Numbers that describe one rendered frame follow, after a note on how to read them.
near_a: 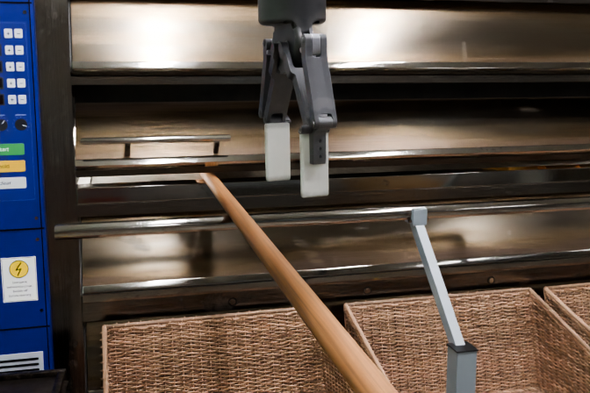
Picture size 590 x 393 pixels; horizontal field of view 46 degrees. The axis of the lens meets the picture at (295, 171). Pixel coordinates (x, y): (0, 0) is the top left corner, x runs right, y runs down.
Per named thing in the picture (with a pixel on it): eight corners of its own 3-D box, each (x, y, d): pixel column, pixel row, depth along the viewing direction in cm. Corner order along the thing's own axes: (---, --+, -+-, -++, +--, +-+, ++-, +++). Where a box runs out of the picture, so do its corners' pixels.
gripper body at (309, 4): (247, -9, 79) (249, 74, 81) (271, -18, 72) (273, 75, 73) (308, -7, 82) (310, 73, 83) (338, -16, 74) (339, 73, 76)
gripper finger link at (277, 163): (266, 124, 84) (263, 123, 84) (267, 182, 85) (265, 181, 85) (290, 122, 85) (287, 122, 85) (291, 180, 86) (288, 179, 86)
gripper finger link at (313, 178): (325, 130, 74) (328, 130, 74) (326, 194, 76) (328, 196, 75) (298, 131, 73) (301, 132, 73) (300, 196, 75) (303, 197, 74)
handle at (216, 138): (82, 158, 157) (82, 152, 158) (228, 153, 165) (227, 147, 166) (80, 142, 152) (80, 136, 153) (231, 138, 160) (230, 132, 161)
